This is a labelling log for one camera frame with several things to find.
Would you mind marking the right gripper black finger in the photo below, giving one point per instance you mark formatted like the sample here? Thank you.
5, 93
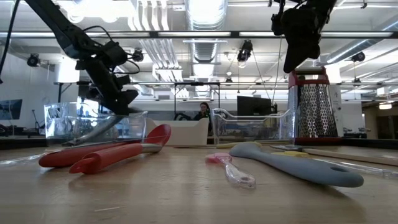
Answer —
300, 55

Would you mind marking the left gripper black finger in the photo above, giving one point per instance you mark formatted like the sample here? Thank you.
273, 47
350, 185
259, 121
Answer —
130, 96
118, 108

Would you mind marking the steel table knife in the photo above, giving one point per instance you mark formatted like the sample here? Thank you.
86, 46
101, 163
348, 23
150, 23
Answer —
102, 143

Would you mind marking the red spoon with steel neck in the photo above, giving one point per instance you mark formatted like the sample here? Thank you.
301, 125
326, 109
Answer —
105, 157

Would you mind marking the red slotted turner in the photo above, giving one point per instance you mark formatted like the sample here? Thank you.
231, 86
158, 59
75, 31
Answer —
62, 158

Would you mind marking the blue-grey silicone spatula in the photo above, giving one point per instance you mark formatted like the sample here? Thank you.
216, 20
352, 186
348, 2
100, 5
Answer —
304, 169

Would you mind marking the black robot arm in background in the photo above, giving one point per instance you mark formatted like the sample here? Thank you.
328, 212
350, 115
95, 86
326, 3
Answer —
183, 117

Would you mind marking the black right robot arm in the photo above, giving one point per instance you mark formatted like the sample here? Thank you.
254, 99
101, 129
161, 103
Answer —
323, 7

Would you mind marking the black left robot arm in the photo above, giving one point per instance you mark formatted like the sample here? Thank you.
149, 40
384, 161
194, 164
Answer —
59, 28

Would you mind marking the black ceiling spotlight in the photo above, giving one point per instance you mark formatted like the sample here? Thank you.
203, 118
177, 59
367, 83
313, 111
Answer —
137, 56
32, 60
245, 49
358, 56

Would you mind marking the clear plastic bin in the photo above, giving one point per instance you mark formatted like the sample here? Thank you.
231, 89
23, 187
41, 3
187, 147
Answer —
248, 127
62, 124

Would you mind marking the white plastic bin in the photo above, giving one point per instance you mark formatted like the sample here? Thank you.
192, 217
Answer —
186, 130

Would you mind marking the overhead light bar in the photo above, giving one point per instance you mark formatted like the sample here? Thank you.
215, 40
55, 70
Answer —
234, 34

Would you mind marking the black monitor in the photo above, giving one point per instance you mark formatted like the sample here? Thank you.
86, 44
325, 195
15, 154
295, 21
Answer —
253, 106

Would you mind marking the person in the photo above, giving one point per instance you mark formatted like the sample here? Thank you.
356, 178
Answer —
203, 115

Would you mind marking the long black horizontal rail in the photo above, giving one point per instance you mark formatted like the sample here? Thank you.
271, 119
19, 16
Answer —
258, 83

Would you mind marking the silver ventilation duct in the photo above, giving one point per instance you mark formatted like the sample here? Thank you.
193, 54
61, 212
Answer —
205, 51

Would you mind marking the dark wall screen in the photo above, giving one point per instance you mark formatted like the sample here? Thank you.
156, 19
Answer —
11, 109

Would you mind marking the lit wall lamp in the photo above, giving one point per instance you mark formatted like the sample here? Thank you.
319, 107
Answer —
385, 106

